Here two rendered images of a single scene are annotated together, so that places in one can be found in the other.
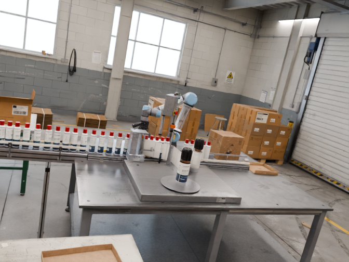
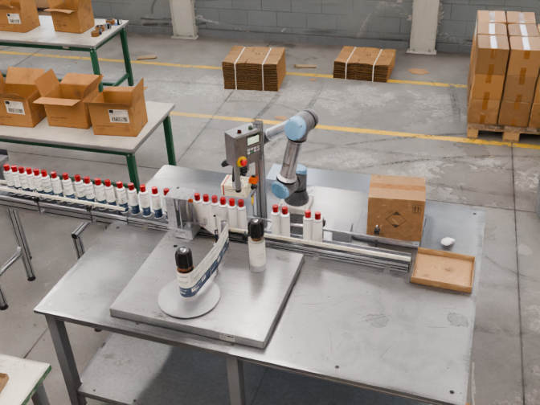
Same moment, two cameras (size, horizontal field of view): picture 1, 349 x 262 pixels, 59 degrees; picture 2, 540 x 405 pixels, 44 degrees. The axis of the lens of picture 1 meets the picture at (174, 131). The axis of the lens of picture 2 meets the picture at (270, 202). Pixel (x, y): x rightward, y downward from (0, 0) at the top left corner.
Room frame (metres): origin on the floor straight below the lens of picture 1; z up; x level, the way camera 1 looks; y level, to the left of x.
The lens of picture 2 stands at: (0.64, -2.09, 3.06)
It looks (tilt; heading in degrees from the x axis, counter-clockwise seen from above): 33 degrees down; 42
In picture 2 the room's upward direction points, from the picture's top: 2 degrees counter-clockwise
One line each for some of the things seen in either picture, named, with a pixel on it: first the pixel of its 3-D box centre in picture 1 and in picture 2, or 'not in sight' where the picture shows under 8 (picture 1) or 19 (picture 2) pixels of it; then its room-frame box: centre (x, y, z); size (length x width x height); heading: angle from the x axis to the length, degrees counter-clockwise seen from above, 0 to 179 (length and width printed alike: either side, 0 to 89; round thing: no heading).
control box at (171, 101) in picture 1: (171, 105); (243, 145); (2.87, 0.07, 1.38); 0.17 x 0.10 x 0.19; 167
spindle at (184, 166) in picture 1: (184, 166); (186, 273); (2.21, -0.12, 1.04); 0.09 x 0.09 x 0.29
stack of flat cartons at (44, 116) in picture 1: (34, 117); (255, 67); (5.97, 2.81, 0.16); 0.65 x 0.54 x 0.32; 119
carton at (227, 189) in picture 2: not in sight; (236, 186); (3.07, 0.35, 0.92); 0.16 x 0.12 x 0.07; 115
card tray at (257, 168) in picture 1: (259, 168); (443, 268); (3.21, -0.98, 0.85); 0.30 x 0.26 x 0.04; 112
